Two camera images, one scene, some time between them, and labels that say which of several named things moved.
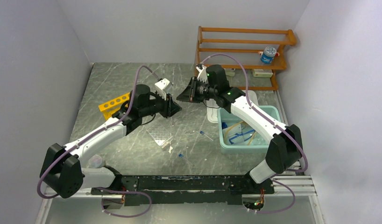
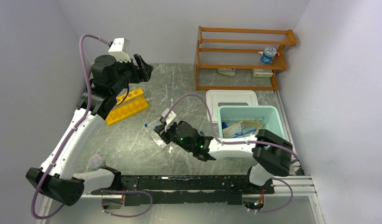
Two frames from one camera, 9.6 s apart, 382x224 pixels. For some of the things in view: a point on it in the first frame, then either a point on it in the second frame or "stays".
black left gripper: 169,107 -> 135,69
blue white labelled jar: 268,54 stays
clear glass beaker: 95,161 stays
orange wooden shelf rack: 279,63 stays
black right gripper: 187,94 -> 165,134
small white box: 262,73 stays
